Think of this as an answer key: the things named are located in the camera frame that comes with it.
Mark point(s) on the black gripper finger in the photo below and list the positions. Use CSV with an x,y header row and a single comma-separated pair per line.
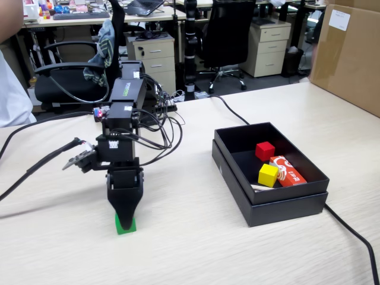
x,y
125,207

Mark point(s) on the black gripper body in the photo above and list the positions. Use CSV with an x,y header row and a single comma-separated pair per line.
x,y
124,176

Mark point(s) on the green wooden cube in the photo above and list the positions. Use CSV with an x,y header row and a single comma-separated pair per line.
x,y
120,229

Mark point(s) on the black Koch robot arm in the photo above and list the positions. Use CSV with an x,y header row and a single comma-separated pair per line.
x,y
127,89

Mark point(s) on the bare person forearm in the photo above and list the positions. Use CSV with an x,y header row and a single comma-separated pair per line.
x,y
9,17

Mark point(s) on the black open box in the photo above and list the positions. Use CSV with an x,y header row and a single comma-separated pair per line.
x,y
285,213

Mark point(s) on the black cardboard box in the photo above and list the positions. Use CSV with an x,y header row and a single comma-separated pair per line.
x,y
297,191

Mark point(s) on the large brown cardboard box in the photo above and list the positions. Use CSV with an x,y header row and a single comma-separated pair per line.
x,y
350,65

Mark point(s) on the controller board with red LED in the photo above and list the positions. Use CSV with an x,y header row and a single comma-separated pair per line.
x,y
99,114

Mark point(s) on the black office chair with armrests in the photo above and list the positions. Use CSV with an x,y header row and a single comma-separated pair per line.
x,y
59,86

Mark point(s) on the white power strip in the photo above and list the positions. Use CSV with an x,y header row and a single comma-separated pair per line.
x,y
202,95

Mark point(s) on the beige drawer cabinet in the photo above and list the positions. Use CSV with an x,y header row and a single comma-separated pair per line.
x,y
154,62
267,50

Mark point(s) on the blue green striped cloth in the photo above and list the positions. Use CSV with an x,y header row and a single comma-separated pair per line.
x,y
104,50

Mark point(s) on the black segmented pole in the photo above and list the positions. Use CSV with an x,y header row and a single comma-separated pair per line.
x,y
190,59

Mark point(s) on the light wooden stick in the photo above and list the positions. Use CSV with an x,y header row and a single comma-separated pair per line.
x,y
261,187

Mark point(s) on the white shirt person torso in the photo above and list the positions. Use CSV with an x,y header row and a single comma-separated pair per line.
x,y
12,98

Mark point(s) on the red wooden cube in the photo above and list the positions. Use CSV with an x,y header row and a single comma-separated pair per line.
x,y
264,151

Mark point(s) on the yellow wooden cube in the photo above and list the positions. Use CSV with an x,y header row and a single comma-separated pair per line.
x,y
267,175

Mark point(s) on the black headphones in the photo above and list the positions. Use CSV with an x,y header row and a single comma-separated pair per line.
x,y
150,35

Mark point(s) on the beige office desk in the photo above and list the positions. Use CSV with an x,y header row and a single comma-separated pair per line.
x,y
160,17

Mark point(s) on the black computer keyboard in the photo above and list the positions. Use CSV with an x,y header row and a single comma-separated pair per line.
x,y
80,15

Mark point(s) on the orange and white carton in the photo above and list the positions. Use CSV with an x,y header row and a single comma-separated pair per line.
x,y
292,175

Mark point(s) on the black laptop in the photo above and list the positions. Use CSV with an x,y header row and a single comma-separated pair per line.
x,y
142,7

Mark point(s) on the black mesh office chair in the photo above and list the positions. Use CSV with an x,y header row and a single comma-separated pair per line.
x,y
225,35

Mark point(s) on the blue plastic toy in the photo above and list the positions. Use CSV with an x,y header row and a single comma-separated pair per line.
x,y
60,9

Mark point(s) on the black trash bin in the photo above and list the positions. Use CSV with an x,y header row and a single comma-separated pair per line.
x,y
292,62

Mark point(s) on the white paper label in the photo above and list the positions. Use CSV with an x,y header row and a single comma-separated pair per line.
x,y
339,20

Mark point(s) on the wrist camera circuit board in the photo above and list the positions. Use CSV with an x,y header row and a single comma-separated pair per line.
x,y
84,160

